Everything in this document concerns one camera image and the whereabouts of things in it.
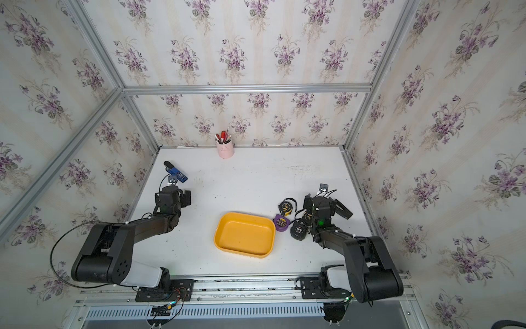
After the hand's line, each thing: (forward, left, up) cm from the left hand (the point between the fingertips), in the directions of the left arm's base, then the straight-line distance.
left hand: (176, 192), depth 92 cm
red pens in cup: (+33, -18, +3) cm, 38 cm away
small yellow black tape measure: (-5, -51, -4) cm, 51 cm away
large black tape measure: (-18, -55, -2) cm, 58 cm away
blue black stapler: (+17, +8, -5) cm, 20 cm away
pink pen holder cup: (+28, -19, -1) cm, 34 cm away
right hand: (-3, -67, +1) cm, 67 cm away
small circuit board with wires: (-44, -4, -10) cm, 45 cm away
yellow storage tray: (-17, -32, -8) cm, 38 cm away
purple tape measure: (-13, -48, -4) cm, 50 cm away
